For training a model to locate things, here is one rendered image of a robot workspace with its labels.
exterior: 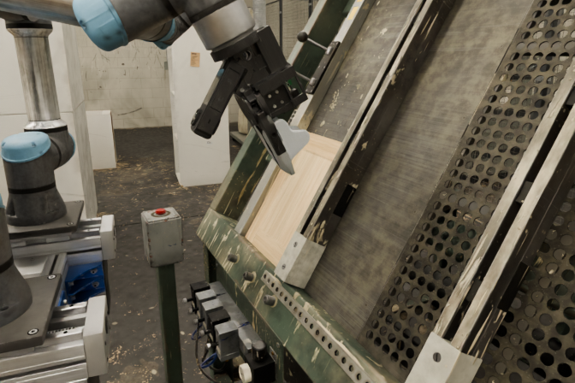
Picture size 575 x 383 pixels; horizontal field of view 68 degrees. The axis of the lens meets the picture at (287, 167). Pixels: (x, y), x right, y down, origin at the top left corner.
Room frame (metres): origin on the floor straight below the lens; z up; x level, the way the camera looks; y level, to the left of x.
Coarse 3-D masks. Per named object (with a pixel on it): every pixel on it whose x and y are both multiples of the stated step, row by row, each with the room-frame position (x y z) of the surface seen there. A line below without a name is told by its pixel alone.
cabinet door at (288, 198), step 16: (320, 144) 1.29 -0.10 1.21; (336, 144) 1.23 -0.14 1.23; (304, 160) 1.32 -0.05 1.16; (320, 160) 1.25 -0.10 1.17; (288, 176) 1.33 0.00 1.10; (304, 176) 1.27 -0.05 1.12; (320, 176) 1.21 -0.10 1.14; (272, 192) 1.35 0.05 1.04; (288, 192) 1.28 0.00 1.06; (304, 192) 1.22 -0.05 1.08; (272, 208) 1.30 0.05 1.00; (288, 208) 1.24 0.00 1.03; (304, 208) 1.18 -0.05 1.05; (256, 224) 1.32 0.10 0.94; (272, 224) 1.25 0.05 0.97; (288, 224) 1.19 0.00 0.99; (256, 240) 1.27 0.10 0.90; (272, 240) 1.20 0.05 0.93; (288, 240) 1.15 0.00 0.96; (272, 256) 1.16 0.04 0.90
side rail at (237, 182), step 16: (320, 0) 1.79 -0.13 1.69; (336, 0) 1.78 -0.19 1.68; (320, 16) 1.74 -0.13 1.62; (336, 16) 1.78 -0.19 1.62; (320, 32) 1.74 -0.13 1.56; (304, 48) 1.71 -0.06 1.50; (320, 48) 1.74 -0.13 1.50; (304, 64) 1.71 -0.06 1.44; (304, 80) 1.71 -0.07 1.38; (288, 112) 1.68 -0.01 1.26; (256, 144) 1.61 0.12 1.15; (240, 160) 1.59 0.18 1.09; (256, 160) 1.61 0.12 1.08; (240, 176) 1.58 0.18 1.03; (256, 176) 1.61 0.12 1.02; (224, 192) 1.55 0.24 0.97; (240, 192) 1.58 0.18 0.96; (224, 208) 1.55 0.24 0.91; (240, 208) 1.58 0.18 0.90
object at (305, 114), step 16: (368, 0) 1.55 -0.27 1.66; (352, 32) 1.52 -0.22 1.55; (336, 64) 1.49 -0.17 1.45; (320, 96) 1.46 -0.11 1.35; (304, 112) 1.44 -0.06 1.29; (304, 128) 1.43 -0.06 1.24; (272, 160) 1.42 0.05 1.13; (272, 176) 1.38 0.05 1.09; (256, 192) 1.39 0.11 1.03; (256, 208) 1.35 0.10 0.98; (240, 224) 1.35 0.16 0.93
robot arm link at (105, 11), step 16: (80, 0) 0.55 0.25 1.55; (96, 0) 0.54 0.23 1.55; (112, 0) 0.54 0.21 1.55; (128, 0) 0.54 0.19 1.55; (144, 0) 0.55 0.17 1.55; (160, 0) 0.55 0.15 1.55; (80, 16) 0.54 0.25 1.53; (96, 16) 0.54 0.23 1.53; (112, 16) 0.54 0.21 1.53; (128, 16) 0.55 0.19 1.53; (144, 16) 0.55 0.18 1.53; (160, 16) 0.56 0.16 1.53; (176, 16) 0.59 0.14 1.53; (96, 32) 0.54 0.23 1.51; (112, 32) 0.55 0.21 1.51; (128, 32) 0.56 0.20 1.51; (144, 32) 0.58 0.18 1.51; (112, 48) 0.57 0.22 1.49
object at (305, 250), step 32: (448, 0) 1.21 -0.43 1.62; (416, 32) 1.16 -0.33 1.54; (384, 64) 1.18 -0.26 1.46; (416, 64) 1.16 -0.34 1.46; (384, 96) 1.12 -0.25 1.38; (352, 128) 1.13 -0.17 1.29; (384, 128) 1.12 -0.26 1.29; (352, 160) 1.07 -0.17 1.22; (320, 192) 1.08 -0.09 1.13; (352, 192) 1.07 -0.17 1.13; (320, 224) 1.03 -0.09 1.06; (288, 256) 1.02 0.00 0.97; (320, 256) 1.03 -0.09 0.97
